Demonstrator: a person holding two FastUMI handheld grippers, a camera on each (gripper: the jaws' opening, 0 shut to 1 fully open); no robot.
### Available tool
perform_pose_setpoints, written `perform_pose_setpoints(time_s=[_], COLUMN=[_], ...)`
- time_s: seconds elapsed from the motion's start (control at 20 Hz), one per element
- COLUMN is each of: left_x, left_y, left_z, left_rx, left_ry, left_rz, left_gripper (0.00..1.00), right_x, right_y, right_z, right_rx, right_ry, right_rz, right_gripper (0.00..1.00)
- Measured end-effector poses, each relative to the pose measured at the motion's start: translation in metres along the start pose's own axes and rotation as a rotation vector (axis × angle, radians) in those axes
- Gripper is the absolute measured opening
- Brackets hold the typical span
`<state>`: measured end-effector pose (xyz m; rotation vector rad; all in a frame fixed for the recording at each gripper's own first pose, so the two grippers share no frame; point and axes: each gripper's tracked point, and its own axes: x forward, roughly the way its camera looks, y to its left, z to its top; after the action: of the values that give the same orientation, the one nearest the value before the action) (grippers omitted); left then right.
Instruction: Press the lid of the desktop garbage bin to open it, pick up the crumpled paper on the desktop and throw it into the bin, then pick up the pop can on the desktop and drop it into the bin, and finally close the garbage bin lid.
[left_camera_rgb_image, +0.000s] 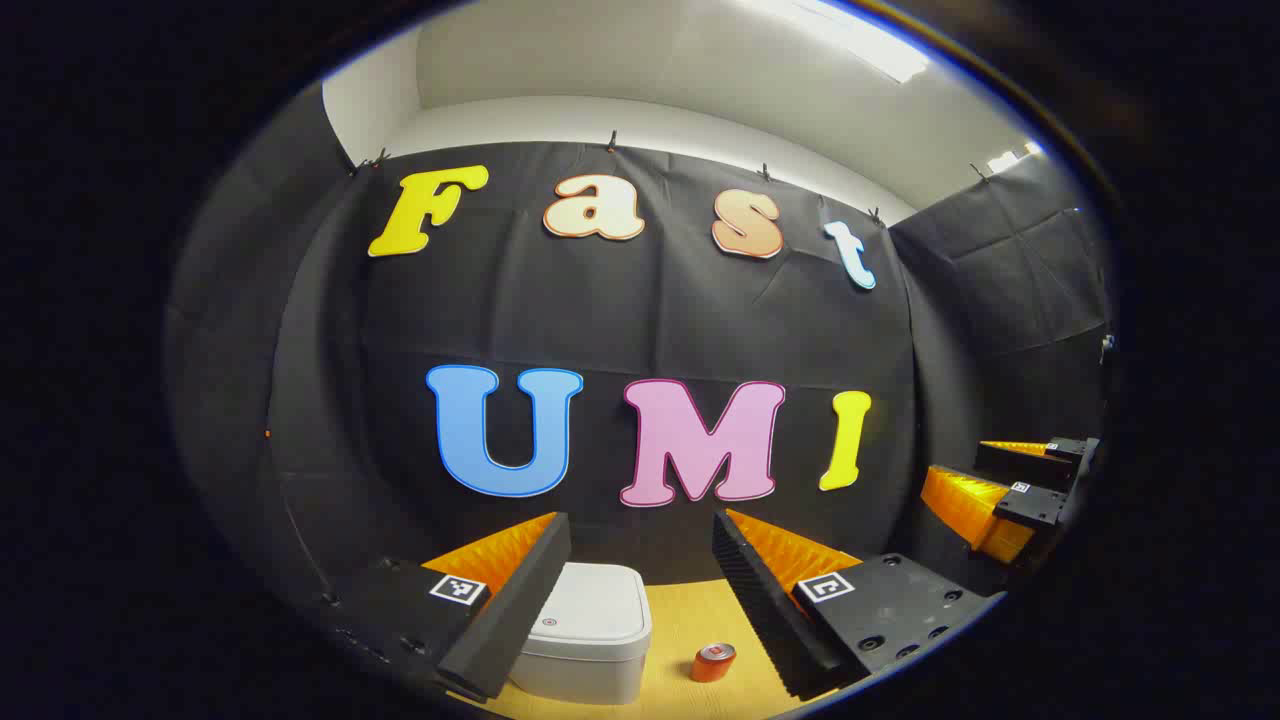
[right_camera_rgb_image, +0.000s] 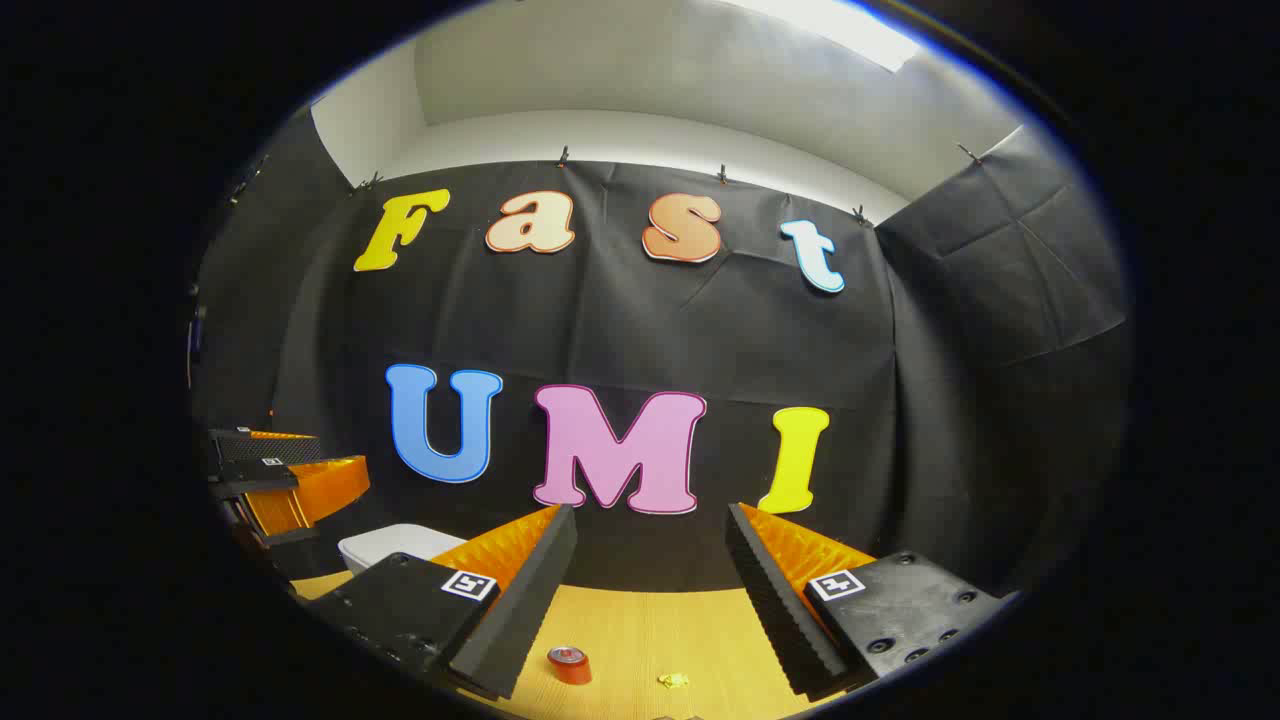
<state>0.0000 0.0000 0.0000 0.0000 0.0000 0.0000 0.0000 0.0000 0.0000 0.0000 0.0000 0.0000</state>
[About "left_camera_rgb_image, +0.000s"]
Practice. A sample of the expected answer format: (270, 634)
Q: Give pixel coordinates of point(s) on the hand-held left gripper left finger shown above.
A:
(520, 600)

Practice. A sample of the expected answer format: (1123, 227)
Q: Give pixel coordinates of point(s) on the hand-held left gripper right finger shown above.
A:
(760, 600)

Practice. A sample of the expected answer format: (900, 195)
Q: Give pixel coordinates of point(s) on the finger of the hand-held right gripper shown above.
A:
(965, 505)
(1020, 462)

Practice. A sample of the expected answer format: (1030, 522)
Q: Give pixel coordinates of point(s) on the white desktop garbage bin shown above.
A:
(590, 610)

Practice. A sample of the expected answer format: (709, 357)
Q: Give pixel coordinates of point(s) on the red pop can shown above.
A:
(712, 665)

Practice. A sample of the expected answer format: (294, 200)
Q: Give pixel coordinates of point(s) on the black backdrop cloth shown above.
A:
(640, 320)

